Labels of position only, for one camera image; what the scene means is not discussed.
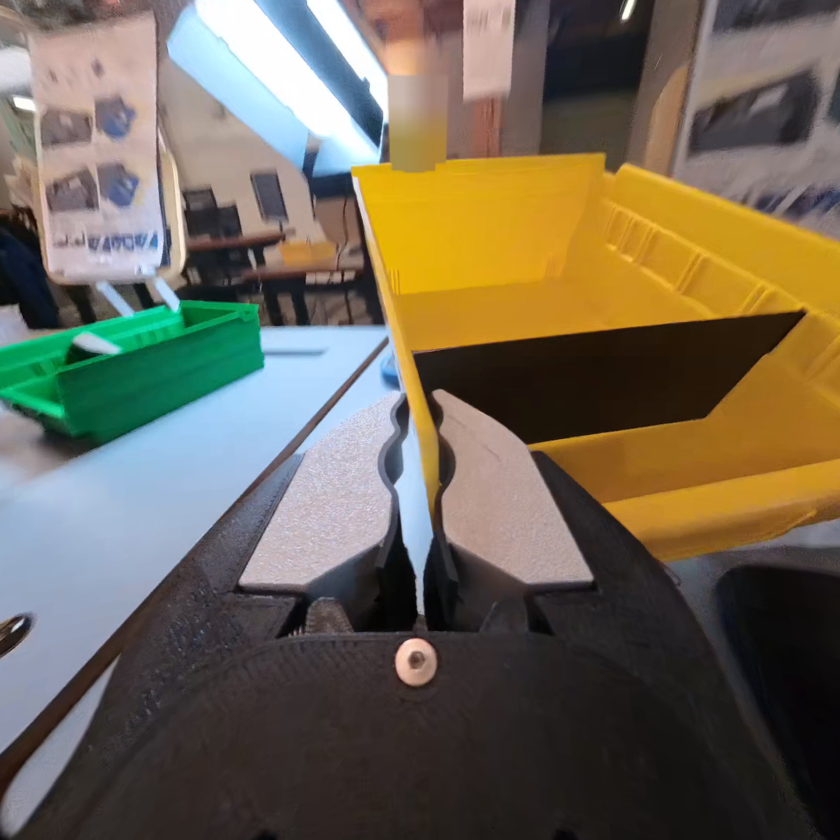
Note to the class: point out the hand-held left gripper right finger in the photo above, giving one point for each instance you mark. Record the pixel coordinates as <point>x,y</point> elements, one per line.
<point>505,512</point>

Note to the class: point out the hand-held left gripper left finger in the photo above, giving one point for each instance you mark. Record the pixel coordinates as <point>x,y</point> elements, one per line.
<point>328,512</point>

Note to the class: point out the large yellow plastic bin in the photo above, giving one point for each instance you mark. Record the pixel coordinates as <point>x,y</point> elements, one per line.
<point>499,243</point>

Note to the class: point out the blue tape piece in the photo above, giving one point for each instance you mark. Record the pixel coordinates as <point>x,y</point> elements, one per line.
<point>390,369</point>

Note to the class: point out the green plastic bin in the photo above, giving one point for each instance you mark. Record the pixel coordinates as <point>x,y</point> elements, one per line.
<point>151,374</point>

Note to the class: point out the wooden office desk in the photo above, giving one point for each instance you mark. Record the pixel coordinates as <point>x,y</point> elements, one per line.
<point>275,272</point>

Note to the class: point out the small yellow plastic bin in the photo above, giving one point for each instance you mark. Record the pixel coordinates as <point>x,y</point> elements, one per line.
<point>308,253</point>

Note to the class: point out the printed poster board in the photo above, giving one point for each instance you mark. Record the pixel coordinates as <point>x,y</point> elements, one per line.
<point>761,111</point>
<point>98,164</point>

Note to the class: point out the white ceiling light fixture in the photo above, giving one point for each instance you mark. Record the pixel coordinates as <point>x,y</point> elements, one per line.
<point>275,72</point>

